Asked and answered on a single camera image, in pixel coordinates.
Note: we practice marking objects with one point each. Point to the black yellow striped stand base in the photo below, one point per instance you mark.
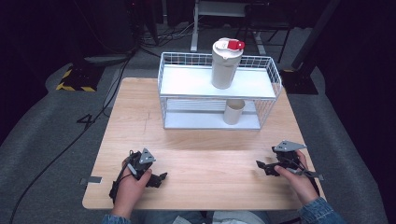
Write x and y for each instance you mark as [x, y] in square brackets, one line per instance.
[79, 79]

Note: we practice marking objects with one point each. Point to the grey tape strip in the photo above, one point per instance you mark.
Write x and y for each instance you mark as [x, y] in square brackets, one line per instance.
[91, 180]
[317, 176]

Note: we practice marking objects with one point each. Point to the black metal chair frame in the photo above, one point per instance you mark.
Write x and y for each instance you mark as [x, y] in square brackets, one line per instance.
[264, 21]

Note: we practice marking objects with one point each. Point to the white metal stand frame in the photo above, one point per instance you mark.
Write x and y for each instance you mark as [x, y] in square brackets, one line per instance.
[195, 31]

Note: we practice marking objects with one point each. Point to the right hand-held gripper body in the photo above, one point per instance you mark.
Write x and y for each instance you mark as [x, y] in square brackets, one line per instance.
[288, 154]

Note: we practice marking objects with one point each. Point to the person's lap clothing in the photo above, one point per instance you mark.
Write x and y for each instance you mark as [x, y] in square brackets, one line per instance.
[202, 218]

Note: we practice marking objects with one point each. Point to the white tumbler with red lid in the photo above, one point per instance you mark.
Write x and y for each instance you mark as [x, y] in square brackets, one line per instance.
[224, 65]

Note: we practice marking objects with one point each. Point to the white paper cup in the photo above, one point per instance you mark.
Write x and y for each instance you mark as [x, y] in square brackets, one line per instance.
[234, 112]

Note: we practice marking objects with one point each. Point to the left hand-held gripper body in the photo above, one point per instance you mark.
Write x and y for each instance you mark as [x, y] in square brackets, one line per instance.
[140, 161]

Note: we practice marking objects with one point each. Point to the person's left hand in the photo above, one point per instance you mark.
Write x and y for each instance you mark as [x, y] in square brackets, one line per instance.
[129, 193]

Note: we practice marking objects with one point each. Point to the grey flat stand base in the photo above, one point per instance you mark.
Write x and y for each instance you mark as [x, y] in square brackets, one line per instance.
[106, 59]

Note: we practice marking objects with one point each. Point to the person's right hand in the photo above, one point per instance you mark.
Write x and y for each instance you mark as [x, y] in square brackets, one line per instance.
[299, 186]

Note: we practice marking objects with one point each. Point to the black slanted post with base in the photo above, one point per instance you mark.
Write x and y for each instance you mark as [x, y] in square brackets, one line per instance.
[303, 59]

